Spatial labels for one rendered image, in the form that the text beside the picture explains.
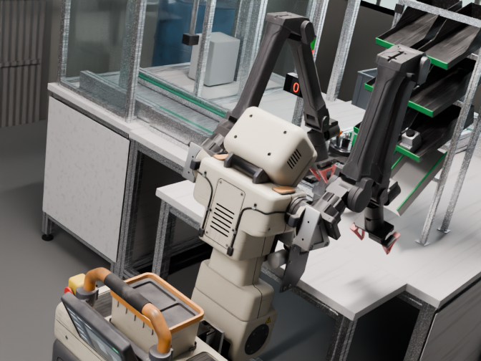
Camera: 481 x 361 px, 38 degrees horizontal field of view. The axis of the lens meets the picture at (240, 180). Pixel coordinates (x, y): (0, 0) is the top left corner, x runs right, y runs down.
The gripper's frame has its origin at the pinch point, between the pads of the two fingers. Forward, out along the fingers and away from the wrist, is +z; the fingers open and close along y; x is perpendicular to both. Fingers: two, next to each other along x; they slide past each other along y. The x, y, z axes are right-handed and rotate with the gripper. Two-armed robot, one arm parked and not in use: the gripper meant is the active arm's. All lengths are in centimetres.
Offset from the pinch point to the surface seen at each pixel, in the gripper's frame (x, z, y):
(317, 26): -28, -51, 33
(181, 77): -7, -34, 154
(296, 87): -16, -29, 39
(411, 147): -22.8, -8.6, -21.5
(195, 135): 25, -20, 57
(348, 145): -32.7, 0.6, 37.1
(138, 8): 28, -74, 75
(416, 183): -25.6, 6.3, -16.6
